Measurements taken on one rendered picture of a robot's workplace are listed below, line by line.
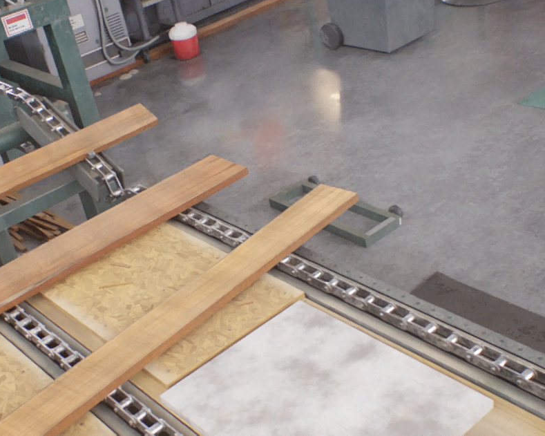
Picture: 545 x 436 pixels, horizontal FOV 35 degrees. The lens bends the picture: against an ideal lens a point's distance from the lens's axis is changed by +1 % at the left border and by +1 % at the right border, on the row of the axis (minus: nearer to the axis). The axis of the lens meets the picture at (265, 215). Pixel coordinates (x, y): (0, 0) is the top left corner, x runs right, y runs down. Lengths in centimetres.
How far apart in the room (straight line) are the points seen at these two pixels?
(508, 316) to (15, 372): 194
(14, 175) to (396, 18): 355
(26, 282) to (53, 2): 315
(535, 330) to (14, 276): 190
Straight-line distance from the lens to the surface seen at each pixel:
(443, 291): 366
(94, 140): 332
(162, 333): 223
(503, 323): 349
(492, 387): 200
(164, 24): 733
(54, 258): 271
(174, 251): 264
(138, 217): 279
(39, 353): 243
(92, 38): 680
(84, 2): 674
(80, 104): 573
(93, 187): 324
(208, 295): 232
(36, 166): 324
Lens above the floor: 216
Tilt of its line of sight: 29 degrees down
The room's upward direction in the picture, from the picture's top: 12 degrees counter-clockwise
